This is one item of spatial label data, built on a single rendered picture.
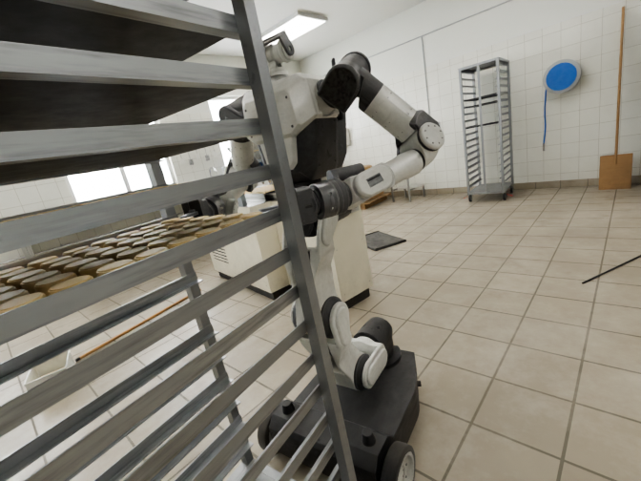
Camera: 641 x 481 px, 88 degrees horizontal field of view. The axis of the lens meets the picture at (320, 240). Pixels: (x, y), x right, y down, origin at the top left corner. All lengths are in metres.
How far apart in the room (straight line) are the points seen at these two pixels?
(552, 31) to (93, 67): 5.56
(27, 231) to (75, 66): 0.21
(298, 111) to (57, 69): 0.61
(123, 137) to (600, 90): 5.50
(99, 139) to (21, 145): 0.08
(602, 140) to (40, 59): 5.62
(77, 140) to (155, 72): 0.16
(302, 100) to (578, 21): 5.01
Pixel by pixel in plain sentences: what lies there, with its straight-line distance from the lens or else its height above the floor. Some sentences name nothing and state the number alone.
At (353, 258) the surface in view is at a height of 0.37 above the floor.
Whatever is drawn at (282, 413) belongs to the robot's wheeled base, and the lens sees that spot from 1.47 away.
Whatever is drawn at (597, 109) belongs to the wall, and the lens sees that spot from 5.69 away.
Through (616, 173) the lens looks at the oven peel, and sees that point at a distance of 5.48.
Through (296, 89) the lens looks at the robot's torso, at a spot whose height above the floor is 1.33.
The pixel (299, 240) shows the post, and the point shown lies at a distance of 0.71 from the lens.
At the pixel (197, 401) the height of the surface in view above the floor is 0.51.
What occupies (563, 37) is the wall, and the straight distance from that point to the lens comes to 5.77.
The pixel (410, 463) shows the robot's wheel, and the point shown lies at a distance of 1.40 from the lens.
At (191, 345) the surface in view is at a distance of 1.11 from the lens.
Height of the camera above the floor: 1.17
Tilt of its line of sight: 15 degrees down
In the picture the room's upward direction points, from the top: 11 degrees counter-clockwise
